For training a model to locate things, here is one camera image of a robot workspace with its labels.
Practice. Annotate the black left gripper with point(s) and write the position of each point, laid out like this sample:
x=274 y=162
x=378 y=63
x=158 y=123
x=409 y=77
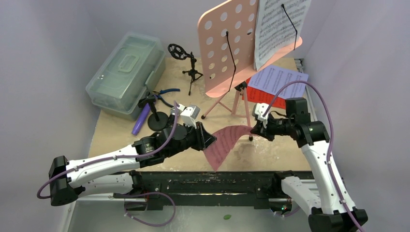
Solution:
x=203 y=138

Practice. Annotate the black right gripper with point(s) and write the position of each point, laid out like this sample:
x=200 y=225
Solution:
x=262 y=127

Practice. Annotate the pink sheet music page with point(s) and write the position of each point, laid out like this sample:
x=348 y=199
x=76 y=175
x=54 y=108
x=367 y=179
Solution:
x=226 y=138

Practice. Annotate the red sheet music page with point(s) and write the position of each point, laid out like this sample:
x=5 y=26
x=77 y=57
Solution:
x=258 y=96

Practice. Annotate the lavender sheet music page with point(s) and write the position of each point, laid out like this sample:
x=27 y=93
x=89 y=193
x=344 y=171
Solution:
x=272 y=78

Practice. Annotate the black round-base mic stand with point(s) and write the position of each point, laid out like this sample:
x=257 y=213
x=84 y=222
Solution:
x=157 y=120

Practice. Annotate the purple toy microphone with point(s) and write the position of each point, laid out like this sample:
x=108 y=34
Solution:
x=141 y=120

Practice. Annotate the pink music stand tripod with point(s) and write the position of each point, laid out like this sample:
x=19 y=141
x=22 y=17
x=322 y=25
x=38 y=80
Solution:
x=226 y=36

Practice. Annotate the white sheet music page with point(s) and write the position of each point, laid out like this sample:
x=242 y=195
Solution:
x=279 y=23

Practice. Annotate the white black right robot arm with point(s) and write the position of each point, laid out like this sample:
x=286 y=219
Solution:
x=332 y=209

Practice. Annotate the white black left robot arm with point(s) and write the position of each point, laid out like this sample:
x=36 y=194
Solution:
x=116 y=171

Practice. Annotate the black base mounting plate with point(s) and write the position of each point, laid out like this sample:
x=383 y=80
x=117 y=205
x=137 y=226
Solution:
x=257 y=189

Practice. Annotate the clear green plastic storage box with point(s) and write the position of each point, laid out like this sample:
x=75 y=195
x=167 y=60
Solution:
x=134 y=68

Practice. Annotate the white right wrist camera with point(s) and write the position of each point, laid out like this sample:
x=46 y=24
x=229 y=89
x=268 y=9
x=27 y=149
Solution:
x=259 y=112

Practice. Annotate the blue-handled pliers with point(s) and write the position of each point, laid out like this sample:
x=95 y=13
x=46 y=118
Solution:
x=159 y=94

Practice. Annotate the aluminium front frame rail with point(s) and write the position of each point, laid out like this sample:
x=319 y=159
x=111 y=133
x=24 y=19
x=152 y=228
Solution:
x=103 y=214

